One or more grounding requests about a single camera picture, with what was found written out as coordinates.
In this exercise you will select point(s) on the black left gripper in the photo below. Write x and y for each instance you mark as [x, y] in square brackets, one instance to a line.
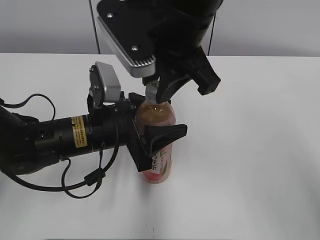
[114, 125]

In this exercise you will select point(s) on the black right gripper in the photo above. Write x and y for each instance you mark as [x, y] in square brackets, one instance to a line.
[179, 55]

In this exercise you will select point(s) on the pink peach tea bottle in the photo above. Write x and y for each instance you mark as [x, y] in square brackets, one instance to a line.
[152, 117]

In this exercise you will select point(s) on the white bottle cap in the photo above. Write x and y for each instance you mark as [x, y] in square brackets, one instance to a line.
[151, 90]

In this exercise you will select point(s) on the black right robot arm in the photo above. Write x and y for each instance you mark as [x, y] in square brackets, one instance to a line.
[196, 7]

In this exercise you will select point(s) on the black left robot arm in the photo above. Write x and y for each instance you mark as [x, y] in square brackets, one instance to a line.
[28, 145]

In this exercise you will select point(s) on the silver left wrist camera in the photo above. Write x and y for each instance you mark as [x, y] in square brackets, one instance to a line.
[104, 84]

